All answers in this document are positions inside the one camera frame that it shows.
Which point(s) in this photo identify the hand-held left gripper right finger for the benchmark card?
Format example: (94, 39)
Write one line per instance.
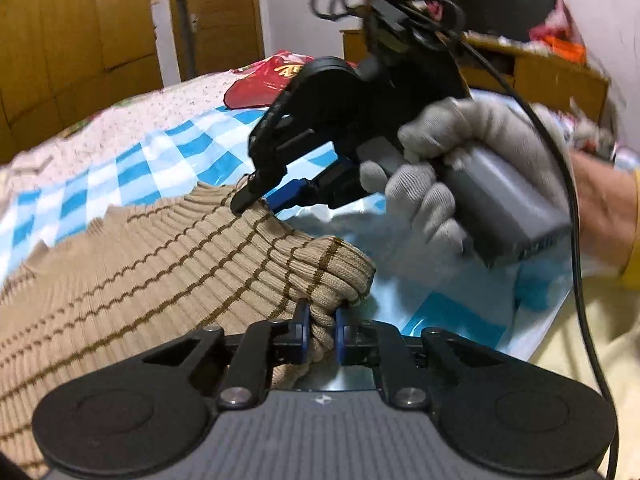
(341, 336)

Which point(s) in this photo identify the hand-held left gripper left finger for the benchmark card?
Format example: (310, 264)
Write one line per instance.
(300, 334)

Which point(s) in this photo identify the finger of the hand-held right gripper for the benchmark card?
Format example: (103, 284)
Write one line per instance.
(270, 150)
(287, 199)

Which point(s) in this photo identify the beige striped knit sweater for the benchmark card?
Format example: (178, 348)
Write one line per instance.
(150, 270)

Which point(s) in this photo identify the person's right forearm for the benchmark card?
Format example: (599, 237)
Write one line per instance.
(600, 210)

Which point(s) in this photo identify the person's right hand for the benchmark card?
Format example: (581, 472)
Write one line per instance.
(500, 125)

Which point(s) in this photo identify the red printed bag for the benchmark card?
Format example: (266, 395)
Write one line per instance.
(255, 85)

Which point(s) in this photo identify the blue checkered plastic sheet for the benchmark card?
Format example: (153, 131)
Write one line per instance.
(165, 145)

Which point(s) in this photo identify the floral bed sheet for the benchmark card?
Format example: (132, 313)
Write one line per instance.
(150, 105)

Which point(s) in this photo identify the wooden cabinet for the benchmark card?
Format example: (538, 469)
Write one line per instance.
(545, 72)

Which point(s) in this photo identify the wooden door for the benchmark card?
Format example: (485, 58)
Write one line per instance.
(225, 10)

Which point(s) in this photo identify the orange packet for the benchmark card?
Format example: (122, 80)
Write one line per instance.
(565, 49)

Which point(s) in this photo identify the wooden wardrobe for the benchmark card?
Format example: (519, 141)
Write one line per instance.
(75, 35)

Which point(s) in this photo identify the pale yellow cloth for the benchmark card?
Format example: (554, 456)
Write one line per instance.
(625, 360)

